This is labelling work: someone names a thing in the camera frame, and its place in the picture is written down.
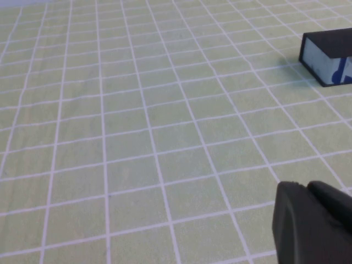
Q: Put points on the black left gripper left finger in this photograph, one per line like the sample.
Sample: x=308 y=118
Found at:
x=302 y=233

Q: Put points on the green white-grid tablecloth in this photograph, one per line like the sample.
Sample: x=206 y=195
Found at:
x=137 y=137

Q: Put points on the black printed glasses case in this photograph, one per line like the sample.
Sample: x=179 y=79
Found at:
x=316 y=59

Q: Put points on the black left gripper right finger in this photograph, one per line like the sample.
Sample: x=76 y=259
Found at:
x=332 y=203

